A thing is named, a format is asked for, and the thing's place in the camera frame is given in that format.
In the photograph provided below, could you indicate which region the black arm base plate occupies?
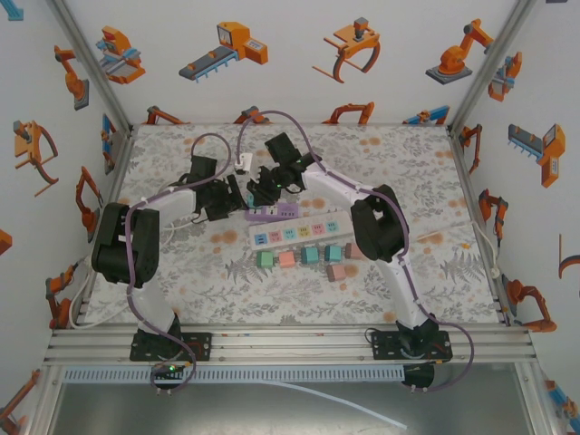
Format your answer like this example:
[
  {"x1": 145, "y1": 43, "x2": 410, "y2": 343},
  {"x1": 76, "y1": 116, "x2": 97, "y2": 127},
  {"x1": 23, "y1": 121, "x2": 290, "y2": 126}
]
[
  {"x1": 371, "y1": 330, "x2": 454, "y2": 363},
  {"x1": 130, "y1": 332, "x2": 214, "y2": 363}
]

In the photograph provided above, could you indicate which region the aluminium frame rail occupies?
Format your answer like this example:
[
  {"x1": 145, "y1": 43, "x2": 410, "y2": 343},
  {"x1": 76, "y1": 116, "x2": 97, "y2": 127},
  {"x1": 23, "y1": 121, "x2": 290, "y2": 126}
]
[{"x1": 43, "y1": 326, "x2": 538, "y2": 367}]

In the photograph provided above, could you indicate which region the aluminium frame leg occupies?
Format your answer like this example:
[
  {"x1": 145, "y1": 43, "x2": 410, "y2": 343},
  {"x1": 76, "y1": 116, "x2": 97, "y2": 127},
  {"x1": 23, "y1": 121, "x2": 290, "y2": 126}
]
[
  {"x1": 514, "y1": 362, "x2": 561, "y2": 435},
  {"x1": 24, "y1": 364, "x2": 64, "y2": 435}
]

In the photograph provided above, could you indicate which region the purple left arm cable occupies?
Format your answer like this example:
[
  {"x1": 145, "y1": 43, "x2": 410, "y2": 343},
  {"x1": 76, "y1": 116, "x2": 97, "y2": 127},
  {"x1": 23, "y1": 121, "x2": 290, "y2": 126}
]
[{"x1": 126, "y1": 132, "x2": 232, "y2": 396}]

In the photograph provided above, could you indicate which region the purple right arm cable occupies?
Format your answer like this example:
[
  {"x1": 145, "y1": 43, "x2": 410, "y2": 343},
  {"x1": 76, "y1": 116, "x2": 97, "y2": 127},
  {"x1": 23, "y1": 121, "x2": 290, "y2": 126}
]
[{"x1": 236, "y1": 110, "x2": 476, "y2": 394}]

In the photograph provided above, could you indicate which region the aluminium frame post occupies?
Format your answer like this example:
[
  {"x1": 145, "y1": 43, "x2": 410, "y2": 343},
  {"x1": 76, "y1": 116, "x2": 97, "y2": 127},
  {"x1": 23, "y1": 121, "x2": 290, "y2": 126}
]
[
  {"x1": 44, "y1": 0, "x2": 137, "y2": 137},
  {"x1": 446, "y1": 0, "x2": 540, "y2": 135}
]

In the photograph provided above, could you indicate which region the white power strip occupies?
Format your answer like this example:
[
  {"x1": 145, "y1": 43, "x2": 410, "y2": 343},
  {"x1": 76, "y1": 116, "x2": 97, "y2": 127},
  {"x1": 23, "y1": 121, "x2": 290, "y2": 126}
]
[{"x1": 248, "y1": 216, "x2": 355, "y2": 253}]

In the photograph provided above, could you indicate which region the white plastic tube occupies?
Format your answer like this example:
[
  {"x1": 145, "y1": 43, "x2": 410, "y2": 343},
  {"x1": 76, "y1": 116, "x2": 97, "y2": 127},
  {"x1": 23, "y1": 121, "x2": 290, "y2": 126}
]
[{"x1": 265, "y1": 379, "x2": 409, "y2": 430}]

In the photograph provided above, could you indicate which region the small circuit board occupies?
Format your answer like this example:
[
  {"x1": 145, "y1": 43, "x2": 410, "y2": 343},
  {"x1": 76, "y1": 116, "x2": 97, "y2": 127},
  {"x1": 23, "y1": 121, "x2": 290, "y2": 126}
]
[{"x1": 150, "y1": 361, "x2": 188, "y2": 387}]

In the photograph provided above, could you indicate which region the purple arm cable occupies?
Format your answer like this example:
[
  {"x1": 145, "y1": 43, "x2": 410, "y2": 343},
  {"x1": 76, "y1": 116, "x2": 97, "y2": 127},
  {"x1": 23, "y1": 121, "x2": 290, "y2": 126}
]
[
  {"x1": 126, "y1": 132, "x2": 232, "y2": 396},
  {"x1": 236, "y1": 110, "x2": 476, "y2": 394}
]

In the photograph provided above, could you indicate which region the grey slotted cable duct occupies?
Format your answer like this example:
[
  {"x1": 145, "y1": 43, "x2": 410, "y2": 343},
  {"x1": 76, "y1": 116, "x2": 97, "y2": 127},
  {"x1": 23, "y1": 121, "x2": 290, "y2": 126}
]
[{"x1": 61, "y1": 365, "x2": 407, "y2": 383}]

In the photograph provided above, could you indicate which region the floral tablecloth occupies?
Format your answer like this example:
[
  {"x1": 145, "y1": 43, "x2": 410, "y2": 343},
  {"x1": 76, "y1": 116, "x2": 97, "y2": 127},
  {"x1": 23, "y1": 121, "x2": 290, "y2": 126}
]
[{"x1": 83, "y1": 122, "x2": 507, "y2": 326}]

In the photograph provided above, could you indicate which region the aluminium side rail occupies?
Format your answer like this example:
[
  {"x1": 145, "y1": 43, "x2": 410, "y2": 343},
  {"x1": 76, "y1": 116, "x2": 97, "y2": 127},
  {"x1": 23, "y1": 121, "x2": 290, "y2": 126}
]
[
  {"x1": 67, "y1": 124, "x2": 137, "y2": 330},
  {"x1": 446, "y1": 124, "x2": 516, "y2": 327}
]

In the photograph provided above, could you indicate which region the purple power strip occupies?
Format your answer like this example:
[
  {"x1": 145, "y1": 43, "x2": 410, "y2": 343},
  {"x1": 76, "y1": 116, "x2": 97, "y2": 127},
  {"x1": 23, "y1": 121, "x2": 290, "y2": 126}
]
[{"x1": 244, "y1": 202, "x2": 302, "y2": 223}]

